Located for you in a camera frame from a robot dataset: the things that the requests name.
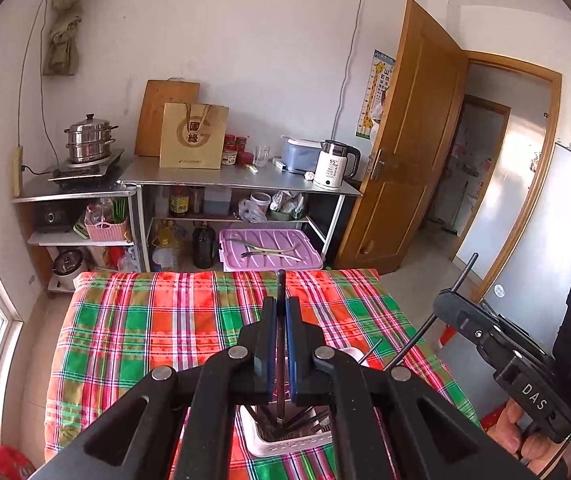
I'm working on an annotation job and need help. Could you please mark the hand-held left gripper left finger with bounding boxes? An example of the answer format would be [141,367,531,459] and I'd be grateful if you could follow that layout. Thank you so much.
[33,296,277,480]

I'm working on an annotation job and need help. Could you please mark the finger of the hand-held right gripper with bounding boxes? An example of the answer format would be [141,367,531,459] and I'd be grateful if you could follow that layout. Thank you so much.
[433,289,517,362]

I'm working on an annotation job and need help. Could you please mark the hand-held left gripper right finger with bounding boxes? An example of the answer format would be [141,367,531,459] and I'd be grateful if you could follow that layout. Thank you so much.
[284,296,536,480]

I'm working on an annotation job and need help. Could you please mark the black chopstick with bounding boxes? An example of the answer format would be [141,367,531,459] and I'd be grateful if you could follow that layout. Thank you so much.
[389,253,479,370]
[276,269,287,426]
[253,406,279,431]
[290,407,333,433]
[359,338,383,363]

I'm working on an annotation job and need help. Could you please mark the white utensil basket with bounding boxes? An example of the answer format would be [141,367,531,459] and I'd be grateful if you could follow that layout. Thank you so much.
[238,346,372,458]

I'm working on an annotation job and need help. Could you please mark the person's right hand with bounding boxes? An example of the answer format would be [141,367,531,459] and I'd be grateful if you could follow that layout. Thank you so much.
[489,400,571,476]

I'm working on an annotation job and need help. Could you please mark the red printed bag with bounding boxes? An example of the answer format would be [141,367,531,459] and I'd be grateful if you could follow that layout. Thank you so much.
[480,405,506,431]

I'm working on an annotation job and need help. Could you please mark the pale metal utensil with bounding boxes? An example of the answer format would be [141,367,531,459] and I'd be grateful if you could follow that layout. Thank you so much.
[244,244,297,255]
[240,251,303,263]

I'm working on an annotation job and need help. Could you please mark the grey refrigerator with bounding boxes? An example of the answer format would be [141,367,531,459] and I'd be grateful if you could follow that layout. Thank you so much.
[453,142,571,356]

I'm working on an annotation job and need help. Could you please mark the purple plastic tray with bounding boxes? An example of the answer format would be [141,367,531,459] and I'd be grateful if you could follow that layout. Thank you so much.
[218,227,323,273]

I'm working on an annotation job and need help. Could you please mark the large dark glass bottle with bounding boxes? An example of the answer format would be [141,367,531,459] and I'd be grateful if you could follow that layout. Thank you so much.
[193,221,216,269]

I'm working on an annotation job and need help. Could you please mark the plaid tablecloth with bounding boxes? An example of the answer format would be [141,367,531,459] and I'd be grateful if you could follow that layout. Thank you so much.
[46,267,481,480]

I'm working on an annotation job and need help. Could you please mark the clear plastic bag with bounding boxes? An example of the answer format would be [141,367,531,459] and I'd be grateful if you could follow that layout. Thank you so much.
[238,199,269,223]

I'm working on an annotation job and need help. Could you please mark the yellow cooking oil jug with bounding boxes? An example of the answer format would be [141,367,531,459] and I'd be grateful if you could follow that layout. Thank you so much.
[152,220,186,272]

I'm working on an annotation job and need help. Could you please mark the white lidded jar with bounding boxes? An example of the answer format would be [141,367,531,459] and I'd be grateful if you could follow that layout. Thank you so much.
[250,191,272,216]

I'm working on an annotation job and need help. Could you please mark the translucent plastic container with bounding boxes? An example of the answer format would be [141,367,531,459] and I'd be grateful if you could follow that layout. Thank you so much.
[203,186,234,217]

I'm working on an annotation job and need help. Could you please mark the wooden door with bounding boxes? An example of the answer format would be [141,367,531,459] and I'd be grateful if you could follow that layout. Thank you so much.
[335,0,469,276]

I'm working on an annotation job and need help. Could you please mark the dark sauce bottle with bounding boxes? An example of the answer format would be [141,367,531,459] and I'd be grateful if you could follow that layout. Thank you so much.
[170,186,190,218]

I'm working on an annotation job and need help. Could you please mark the steel kitchen table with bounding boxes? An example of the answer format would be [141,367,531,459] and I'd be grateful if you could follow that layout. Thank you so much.
[118,152,363,271]

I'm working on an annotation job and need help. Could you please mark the white electric kettle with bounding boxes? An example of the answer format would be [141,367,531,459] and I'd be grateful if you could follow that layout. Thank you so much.
[313,140,361,190]

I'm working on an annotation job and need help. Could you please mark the blue lidded plastic container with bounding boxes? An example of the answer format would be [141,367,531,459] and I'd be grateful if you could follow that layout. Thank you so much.
[280,135,323,173]

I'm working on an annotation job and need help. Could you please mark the pink woven basket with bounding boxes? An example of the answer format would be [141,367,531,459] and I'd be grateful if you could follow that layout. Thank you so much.
[84,217,131,242]

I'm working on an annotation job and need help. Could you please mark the silver rice cooker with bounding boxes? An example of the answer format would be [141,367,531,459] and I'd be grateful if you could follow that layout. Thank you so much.
[52,248,89,291]

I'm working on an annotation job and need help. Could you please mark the tan paper gift bag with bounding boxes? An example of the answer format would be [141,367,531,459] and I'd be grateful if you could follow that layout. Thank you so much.
[160,102,230,169]

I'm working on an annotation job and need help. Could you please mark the small steel stand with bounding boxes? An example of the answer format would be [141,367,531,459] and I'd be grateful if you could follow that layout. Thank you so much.
[12,182,141,293]

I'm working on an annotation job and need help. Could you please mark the black induction cooker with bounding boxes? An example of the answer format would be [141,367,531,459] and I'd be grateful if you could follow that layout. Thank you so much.
[48,149,126,184]

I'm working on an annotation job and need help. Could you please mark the black kitchen appliance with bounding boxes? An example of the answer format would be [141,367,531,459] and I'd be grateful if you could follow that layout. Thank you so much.
[33,203,74,233]

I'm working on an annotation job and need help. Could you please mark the wooden cutting board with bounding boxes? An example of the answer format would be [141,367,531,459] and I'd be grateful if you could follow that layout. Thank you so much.
[134,79,200,157]

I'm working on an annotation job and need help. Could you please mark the steel steamer pot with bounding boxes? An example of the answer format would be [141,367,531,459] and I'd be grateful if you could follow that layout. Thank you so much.
[63,114,119,164]

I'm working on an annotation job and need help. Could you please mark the red plastic bag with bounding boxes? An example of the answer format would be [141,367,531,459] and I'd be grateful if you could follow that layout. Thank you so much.
[0,444,36,480]

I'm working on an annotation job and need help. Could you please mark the hanging olive cloth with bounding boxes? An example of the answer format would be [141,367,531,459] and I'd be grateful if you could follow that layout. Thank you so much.
[43,0,96,77]

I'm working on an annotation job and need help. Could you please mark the wooden door frame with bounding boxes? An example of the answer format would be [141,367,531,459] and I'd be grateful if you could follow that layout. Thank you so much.
[448,50,563,306]

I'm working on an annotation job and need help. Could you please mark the wall poster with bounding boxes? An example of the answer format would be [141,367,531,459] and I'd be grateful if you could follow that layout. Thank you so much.
[355,50,396,138]

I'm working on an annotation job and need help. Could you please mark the grey wall cable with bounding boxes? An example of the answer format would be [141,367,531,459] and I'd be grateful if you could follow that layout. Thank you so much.
[333,0,366,143]

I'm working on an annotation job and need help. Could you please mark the wall power strip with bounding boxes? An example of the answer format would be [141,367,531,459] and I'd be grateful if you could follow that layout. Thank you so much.
[12,146,24,198]

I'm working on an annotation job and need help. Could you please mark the black wall cable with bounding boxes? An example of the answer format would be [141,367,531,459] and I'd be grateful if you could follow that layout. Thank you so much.
[16,0,52,177]

